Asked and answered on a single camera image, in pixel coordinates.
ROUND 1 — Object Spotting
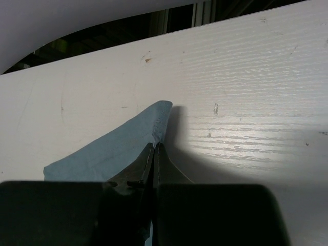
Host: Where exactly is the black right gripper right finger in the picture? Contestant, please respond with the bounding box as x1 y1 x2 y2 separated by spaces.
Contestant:
153 143 193 186

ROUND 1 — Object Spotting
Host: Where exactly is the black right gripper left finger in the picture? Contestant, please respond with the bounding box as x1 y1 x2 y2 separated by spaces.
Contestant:
106 143 155 195

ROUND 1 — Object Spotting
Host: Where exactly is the blue t shirt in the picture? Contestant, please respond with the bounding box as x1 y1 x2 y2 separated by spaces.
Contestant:
44 100 172 182

